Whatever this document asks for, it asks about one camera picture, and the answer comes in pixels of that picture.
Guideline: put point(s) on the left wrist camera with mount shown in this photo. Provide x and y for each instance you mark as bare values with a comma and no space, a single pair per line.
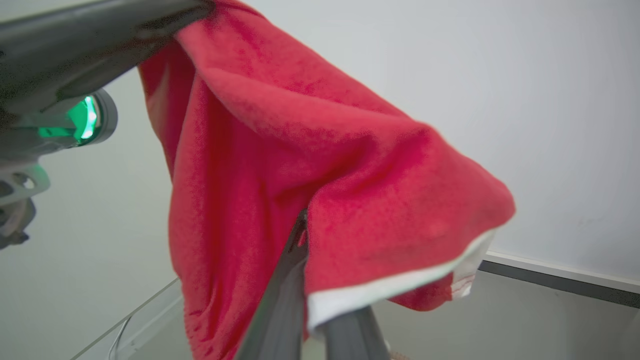
20,182

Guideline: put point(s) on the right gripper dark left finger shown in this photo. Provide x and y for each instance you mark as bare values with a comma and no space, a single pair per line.
280,310

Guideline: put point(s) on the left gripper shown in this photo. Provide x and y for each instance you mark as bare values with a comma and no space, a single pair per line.
60,125

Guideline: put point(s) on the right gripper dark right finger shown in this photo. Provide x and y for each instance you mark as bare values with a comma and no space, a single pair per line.
355,340

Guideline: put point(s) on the red garment with white hem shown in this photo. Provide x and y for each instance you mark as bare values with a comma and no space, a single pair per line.
280,150

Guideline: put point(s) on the black baseboard strip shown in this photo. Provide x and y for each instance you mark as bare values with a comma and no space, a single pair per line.
575,289

